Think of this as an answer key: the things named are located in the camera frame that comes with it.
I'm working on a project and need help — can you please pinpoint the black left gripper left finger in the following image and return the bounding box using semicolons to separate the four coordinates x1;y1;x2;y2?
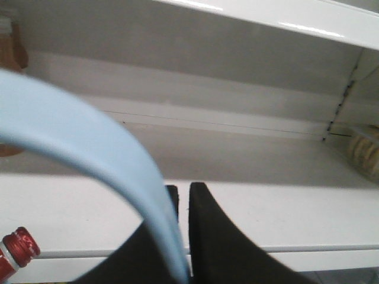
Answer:
69;185;180;284

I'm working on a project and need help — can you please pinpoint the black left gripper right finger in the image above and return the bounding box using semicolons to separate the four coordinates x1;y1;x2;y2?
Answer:
188;182;312;283

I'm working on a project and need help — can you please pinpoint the red coca cola bottle can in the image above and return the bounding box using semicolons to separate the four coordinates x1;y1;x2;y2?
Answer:
1;227;41;283

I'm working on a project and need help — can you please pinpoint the light blue plastic basket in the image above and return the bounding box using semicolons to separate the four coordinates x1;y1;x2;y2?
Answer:
1;73;190;283

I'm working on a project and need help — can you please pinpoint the white metal shelving unit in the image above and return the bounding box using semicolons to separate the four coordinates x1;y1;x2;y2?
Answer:
1;1;378;283

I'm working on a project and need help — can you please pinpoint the biscuit box yellow band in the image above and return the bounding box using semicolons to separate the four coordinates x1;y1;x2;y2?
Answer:
347;125;378;183

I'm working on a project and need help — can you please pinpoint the peach C100 drink bottle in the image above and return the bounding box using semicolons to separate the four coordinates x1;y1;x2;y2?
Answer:
0;8;29;157

